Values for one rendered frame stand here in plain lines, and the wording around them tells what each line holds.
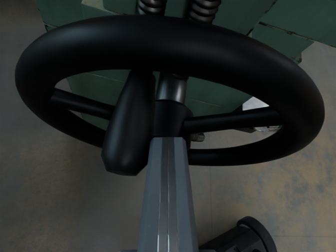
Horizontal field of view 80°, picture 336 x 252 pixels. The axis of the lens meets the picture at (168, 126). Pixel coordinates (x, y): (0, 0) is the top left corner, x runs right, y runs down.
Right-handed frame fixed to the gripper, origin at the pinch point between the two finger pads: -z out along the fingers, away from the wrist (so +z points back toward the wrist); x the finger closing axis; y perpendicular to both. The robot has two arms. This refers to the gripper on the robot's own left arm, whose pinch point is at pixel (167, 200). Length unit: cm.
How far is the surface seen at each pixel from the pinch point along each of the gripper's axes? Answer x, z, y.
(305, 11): 17.8, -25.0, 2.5
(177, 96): 1.1, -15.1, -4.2
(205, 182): 20, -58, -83
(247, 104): 20.2, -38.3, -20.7
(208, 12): 3.1, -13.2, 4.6
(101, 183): -31, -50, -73
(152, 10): -1.3, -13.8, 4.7
